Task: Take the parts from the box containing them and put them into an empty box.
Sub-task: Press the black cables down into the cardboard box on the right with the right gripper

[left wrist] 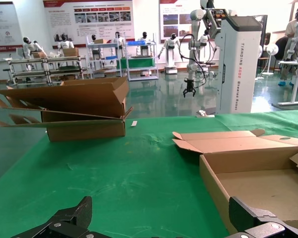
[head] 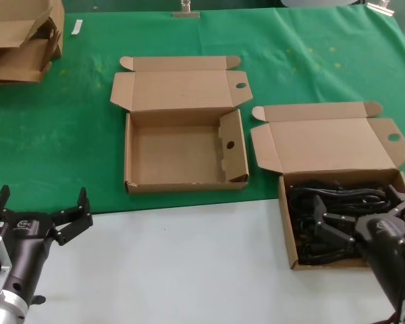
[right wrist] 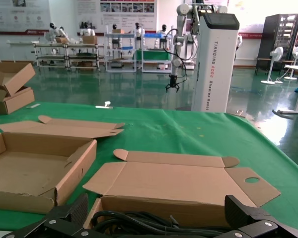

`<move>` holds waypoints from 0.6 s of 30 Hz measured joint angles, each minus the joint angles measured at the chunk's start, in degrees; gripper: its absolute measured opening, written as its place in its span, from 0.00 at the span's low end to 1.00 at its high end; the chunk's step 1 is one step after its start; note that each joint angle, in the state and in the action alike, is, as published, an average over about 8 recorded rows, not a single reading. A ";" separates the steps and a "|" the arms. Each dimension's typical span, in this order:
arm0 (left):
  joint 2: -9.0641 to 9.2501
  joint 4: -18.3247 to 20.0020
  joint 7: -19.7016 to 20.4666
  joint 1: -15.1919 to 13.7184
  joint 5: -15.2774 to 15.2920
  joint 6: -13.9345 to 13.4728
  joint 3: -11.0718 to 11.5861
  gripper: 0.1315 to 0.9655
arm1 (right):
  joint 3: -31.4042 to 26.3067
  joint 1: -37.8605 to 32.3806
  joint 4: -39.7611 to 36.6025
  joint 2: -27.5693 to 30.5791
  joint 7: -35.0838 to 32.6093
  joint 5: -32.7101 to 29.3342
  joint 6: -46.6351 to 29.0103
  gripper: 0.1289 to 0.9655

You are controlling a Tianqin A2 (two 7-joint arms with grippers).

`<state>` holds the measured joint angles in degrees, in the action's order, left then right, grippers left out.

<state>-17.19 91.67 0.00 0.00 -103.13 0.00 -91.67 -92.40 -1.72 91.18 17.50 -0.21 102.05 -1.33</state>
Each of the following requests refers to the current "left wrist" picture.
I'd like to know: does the grey pipe storage rack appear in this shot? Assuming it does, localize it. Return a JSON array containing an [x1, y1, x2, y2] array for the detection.
[[7, 56, 88, 86]]

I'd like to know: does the white Tianqing kiosk robot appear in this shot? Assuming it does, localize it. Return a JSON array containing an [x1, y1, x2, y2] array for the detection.
[[215, 15, 268, 115]]

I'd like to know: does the small cardboard box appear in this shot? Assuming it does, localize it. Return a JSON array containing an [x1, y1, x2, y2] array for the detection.
[[62, 47, 79, 58]]

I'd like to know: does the flattened brown cardboard box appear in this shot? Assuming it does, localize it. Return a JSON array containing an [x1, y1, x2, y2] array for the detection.
[[0, 76, 129, 119]]

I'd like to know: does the white desk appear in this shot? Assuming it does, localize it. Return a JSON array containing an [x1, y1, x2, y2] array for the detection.
[[272, 60, 298, 108]]

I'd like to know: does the grey robot arm with claw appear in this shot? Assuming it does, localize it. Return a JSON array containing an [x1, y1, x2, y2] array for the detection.
[[180, 8, 222, 99]]

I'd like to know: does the silver metal table clip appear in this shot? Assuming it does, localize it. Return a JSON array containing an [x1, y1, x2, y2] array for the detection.
[[195, 110, 216, 118]]

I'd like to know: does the person in beige clothes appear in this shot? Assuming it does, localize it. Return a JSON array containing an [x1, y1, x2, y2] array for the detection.
[[278, 18, 298, 87]]

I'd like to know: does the wide red-trimmed wall poster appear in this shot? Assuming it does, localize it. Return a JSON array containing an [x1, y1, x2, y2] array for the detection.
[[43, 0, 136, 48]]

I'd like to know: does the humanoid robot on wheeled base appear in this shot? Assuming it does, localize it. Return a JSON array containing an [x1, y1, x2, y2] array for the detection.
[[157, 32, 182, 75]]

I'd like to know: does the white standing fan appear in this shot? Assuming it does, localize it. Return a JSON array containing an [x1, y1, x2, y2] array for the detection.
[[260, 44, 279, 76]]

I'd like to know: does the wall poster with photos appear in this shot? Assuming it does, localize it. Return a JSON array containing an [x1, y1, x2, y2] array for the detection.
[[159, 0, 202, 43]]

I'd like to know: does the open cardboard box with divider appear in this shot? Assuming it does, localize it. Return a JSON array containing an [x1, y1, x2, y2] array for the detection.
[[172, 128, 298, 235]]

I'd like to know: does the green panel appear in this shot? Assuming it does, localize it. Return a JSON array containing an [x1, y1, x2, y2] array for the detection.
[[116, 58, 156, 69]]

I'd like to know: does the white blue shelf rack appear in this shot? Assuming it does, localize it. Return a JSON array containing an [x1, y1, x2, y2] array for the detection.
[[86, 34, 124, 79]]

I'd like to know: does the green table cloth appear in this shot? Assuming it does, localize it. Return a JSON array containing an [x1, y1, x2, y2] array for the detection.
[[0, 109, 298, 238]]

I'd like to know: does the grey wall poster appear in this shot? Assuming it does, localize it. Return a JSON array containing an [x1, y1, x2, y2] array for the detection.
[[0, 1, 23, 54]]

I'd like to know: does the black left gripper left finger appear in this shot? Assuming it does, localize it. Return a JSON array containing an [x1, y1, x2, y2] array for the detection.
[[8, 196, 107, 238]]

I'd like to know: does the large brown cardboard box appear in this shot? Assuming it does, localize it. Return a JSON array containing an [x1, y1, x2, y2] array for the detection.
[[0, 106, 134, 142]]

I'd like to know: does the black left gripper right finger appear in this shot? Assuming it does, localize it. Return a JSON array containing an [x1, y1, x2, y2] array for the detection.
[[223, 196, 298, 238]]

